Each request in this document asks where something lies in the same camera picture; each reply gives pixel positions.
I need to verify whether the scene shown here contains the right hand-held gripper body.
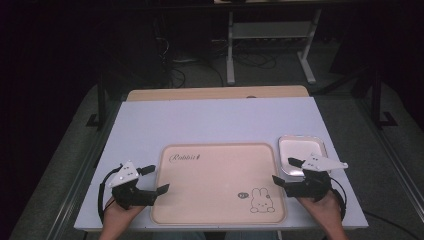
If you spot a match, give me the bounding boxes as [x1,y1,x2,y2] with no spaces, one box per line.
[284,153,349,203]

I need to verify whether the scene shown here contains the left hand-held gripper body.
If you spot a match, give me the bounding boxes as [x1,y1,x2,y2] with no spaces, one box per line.
[108,161,158,211]

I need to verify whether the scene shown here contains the person's left hand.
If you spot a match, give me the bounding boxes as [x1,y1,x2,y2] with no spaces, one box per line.
[103,196,146,231]

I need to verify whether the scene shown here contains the person's right hand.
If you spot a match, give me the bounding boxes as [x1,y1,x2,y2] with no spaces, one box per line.
[297,191,344,232]

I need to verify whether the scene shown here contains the small square metal tray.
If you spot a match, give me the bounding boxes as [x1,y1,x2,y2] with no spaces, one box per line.
[278,134,329,177]

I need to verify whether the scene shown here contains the pink tray with rabbit print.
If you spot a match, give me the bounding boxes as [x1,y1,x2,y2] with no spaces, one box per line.
[149,142,288,226]

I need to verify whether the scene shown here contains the black metal stand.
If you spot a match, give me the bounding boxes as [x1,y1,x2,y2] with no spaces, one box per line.
[368,71,398,129]
[85,76,109,129]

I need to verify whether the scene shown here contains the wooden table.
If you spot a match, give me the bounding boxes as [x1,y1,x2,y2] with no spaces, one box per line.
[126,85,310,102]

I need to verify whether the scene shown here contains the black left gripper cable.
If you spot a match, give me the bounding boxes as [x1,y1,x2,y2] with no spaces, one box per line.
[97,163,124,225]

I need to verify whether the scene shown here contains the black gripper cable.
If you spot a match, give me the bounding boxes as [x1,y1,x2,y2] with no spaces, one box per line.
[97,163,124,225]
[328,176,348,222]

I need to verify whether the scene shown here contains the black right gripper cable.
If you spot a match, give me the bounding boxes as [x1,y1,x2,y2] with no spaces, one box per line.
[328,176,348,222]

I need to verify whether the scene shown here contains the metal frame rail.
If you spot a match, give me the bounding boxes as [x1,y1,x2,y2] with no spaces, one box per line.
[46,99,123,240]
[358,98,424,208]

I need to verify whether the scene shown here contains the black floor cable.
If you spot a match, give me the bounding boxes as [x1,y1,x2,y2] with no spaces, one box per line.
[361,209,424,240]

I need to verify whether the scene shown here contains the black floor cables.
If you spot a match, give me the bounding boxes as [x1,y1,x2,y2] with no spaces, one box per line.
[233,51,278,70]

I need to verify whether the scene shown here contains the hanging black cables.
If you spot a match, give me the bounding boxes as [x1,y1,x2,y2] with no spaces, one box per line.
[153,16,188,89]

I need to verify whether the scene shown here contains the white metal desk frame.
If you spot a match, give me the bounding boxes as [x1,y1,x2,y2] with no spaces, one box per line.
[226,9,323,86]

